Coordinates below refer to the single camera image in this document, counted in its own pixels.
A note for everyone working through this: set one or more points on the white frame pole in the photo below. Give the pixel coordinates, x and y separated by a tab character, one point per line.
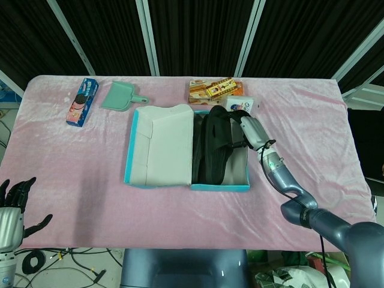
148	36
250	36
357	54
72	36

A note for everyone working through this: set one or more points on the yellow red printed box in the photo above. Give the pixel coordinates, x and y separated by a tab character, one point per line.
222	88

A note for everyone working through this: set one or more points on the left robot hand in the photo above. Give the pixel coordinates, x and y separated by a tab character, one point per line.
10	216

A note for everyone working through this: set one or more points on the green white crumpled bags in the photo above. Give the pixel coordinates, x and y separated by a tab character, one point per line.
285	273

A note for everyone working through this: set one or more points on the black tape roll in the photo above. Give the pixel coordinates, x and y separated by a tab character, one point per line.
33	263

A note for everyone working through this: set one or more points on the clear plastic package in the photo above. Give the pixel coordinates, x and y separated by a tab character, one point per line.
241	105

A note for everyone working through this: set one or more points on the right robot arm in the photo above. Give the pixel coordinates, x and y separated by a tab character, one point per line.
327	222

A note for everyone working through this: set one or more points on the grey-blue robot torso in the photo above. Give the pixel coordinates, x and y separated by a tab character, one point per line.
183	270

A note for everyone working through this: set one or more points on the flat orange snack box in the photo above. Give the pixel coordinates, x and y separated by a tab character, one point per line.
196	93

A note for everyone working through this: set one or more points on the pink velvet tablecloth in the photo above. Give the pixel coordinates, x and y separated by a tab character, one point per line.
90	180

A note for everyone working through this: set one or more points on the green plastic dustpan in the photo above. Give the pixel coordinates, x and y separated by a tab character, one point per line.
118	96

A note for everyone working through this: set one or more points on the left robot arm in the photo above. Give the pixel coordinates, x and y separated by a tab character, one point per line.
6	267

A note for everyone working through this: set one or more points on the black pleated curtain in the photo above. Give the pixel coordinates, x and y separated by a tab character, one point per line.
195	36

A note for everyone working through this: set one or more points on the blue cardboard shoe box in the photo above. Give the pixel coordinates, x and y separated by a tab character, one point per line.
168	150

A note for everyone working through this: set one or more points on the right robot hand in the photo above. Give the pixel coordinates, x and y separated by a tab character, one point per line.
253	132

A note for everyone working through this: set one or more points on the blue cookie box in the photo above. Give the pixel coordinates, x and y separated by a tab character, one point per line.
82	102

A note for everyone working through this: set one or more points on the black shoe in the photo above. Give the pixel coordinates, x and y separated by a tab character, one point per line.
198	144
220	141

